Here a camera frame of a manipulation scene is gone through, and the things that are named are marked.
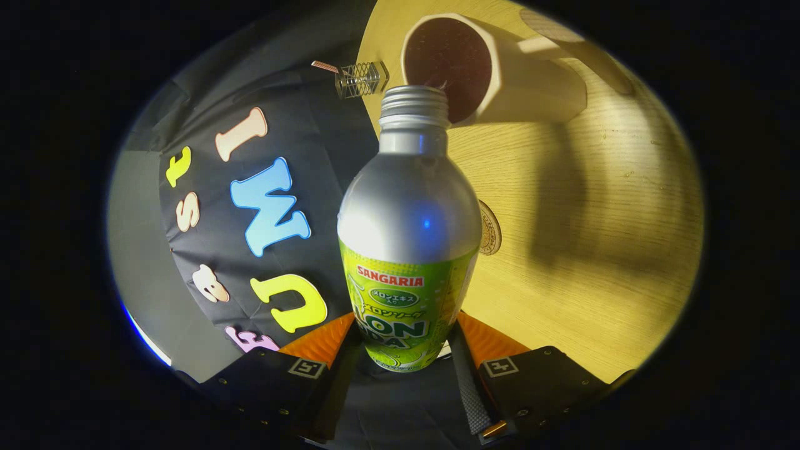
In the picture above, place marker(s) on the wooden table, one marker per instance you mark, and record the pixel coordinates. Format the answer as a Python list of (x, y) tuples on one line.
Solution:
[(594, 250)]

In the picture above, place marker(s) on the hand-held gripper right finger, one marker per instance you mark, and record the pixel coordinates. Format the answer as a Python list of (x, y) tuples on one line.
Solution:
[(472, 394)]

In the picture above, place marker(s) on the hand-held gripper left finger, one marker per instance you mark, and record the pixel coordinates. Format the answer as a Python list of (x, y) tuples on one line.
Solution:
[(331, 394)]

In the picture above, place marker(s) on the round wooden coaster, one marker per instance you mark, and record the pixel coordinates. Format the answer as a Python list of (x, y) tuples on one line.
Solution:
[(490, 228)]

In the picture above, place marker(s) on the silver green juice bottle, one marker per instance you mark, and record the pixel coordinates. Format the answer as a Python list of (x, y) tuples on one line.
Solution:
[(406, 212)]

